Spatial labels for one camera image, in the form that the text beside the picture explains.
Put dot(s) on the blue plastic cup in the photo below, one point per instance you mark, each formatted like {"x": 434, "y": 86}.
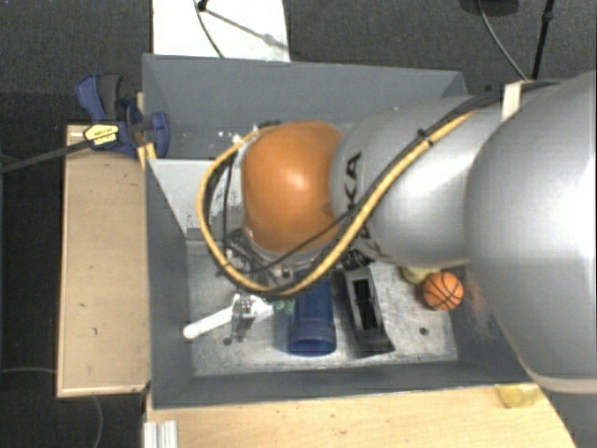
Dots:
{"x": 311, "y": 325}

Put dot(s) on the pale wood board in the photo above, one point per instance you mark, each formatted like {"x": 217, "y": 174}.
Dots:
{"x": 105, "y": 269}

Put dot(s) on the grey metal bin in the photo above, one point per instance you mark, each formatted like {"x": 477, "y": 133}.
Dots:
{"x": 289, "y": 96}

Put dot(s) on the black rectangular box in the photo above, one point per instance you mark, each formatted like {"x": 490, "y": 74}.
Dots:
{"x": 370, "y": 315}

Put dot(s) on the black cylinder on white bracket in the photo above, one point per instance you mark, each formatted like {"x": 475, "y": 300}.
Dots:
{"x": 358, "y": 259}

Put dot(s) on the pale yellow round thing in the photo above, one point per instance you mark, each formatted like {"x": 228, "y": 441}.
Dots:
{"x": 414, "y": 274}

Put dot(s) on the white plastic stick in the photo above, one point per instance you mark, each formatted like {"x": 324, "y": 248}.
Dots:
{"x": 205, "y": 326}

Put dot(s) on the orange toy basketball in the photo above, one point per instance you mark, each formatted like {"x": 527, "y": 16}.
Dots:
{"x": 443, "y": 291}

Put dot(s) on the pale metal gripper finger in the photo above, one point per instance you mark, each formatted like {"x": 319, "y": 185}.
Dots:
{"x": 250, "y": 313}
{"x": 238, "y": 317}

